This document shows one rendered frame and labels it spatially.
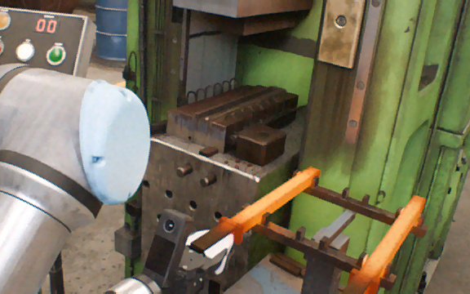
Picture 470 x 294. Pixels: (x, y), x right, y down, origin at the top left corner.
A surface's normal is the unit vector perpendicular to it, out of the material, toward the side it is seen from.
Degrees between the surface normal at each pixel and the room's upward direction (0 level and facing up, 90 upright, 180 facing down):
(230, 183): 90
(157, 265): 62
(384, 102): 90
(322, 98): 90
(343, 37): 90
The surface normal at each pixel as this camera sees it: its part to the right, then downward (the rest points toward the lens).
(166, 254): -0.44, -0.18
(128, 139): 0.96, 0.12
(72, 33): -0.08, -0.13
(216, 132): -0.55, 0.28
